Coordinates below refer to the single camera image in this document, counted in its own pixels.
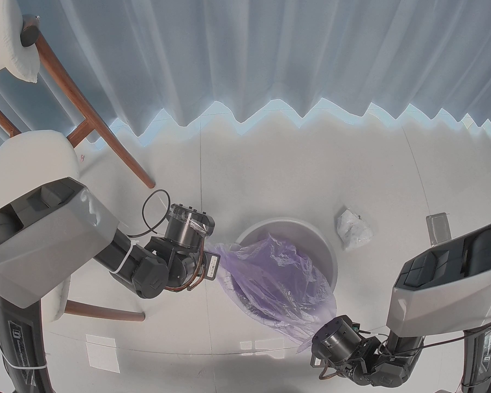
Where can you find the wooden chair with white cushions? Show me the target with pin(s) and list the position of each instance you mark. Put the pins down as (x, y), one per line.
(4, 27)

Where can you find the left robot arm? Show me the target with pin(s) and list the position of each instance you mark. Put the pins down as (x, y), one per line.
(57, 235)

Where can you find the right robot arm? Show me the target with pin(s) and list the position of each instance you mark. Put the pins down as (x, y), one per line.
(446, 285)

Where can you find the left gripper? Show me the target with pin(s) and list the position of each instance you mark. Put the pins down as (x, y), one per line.
(212, 265)

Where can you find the pale blue curtain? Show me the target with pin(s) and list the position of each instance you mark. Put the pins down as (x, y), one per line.
(270, 35)

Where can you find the white trash bin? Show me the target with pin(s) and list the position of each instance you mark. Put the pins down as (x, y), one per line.
(319, 244)

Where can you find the purple plastic bag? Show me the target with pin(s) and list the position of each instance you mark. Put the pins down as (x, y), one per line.
(278, 276)

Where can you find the crumpled white plastic wrapper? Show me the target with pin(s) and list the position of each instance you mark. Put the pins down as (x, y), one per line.
(354, 229)

